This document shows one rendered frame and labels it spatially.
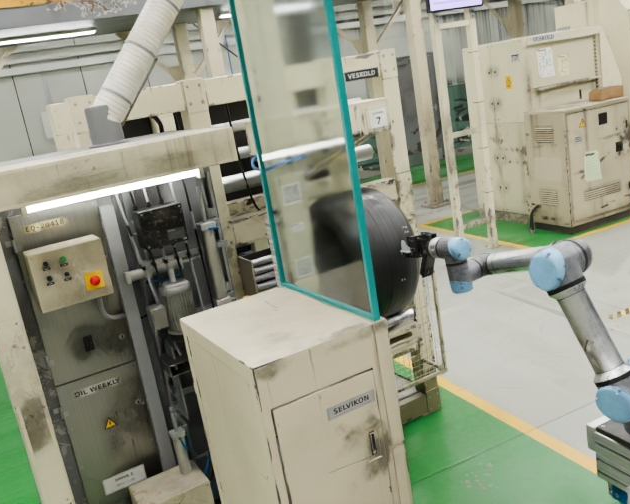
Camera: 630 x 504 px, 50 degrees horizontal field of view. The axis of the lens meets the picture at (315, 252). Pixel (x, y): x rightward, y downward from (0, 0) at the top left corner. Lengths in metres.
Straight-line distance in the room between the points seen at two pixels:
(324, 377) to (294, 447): 0.19
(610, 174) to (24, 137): 8.29
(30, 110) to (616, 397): 10.21
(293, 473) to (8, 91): 10.03
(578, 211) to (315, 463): 5.76
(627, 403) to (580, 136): 5.29
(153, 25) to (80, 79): 8.81
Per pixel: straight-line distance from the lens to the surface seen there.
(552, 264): 2.05
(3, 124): 11.36
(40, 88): 11.40
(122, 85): 2.62
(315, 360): 1.71
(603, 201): 7.50
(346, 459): 1.86
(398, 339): 2.84
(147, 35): 2.67
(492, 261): 2.39
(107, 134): 2.59
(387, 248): 2.58
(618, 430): 2.34
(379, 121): 3.07
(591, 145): 7.31
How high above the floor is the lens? 1.90
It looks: 14 degrees down
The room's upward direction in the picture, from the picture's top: 10 degrees counter-clockwise
